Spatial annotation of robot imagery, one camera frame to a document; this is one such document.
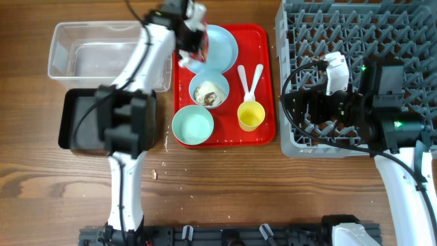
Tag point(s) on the clear plastic bin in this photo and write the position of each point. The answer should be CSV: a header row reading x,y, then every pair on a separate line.
x,y
94,53

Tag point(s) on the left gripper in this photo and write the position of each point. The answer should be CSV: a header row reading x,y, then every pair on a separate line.
x,y
194,46

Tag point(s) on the red snack wrapper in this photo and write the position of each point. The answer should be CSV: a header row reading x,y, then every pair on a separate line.
x,y
201,54

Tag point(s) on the peanut crumb on table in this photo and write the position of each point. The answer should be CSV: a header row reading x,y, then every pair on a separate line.
x,y
154,175

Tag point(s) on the white plastic spoon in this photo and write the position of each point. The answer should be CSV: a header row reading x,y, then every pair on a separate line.
x,y
257,75

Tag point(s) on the red serving tray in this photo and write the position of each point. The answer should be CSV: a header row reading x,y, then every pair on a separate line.
x,y
228,100

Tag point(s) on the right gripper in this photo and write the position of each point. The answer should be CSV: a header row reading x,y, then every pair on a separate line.
x,y
317,97

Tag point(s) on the large light blue plate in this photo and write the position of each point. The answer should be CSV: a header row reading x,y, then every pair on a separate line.
x,y
222,52

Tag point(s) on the black plastic tray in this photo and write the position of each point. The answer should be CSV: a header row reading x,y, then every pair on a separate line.
x,y
78,119

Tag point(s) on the white plastic fork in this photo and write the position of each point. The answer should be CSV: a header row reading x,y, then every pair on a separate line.
x,y
242,75

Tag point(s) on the grey dishwasher rack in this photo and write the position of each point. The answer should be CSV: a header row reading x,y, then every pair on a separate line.
x,y
307,30

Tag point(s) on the food scraps and rice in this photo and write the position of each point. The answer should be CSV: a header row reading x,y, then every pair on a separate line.
x,y
209,94

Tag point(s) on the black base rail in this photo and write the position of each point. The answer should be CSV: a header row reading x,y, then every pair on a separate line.
x,y
303,234

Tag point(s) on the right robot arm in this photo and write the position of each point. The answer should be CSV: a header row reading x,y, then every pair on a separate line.
x,y
397,140

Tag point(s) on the mint green bowl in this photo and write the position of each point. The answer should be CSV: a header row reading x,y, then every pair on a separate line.
x,y
192,125

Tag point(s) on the white napkin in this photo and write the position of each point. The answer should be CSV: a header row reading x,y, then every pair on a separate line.
x,y
186,58

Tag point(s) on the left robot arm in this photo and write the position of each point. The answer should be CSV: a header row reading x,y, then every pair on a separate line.
x,y
126,169

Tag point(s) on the small light blue bowl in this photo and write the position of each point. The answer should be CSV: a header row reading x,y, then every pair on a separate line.
x,y
215,77

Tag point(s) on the yellow plastic cup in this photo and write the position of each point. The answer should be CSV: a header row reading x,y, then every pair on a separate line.
x,y
250,115

